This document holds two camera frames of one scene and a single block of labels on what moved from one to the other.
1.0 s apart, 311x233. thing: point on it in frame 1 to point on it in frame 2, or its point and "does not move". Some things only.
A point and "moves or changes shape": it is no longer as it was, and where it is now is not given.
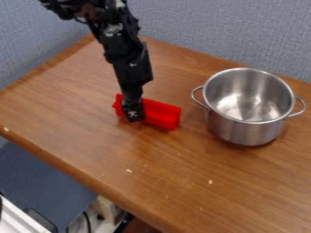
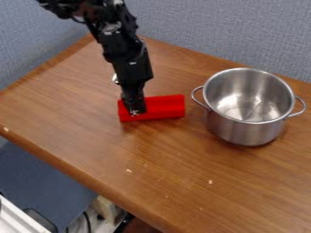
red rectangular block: [158, 114] moves or changes shape
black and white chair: [19, 220] does not move
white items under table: [103, 217] does not move
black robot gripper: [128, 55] does not move
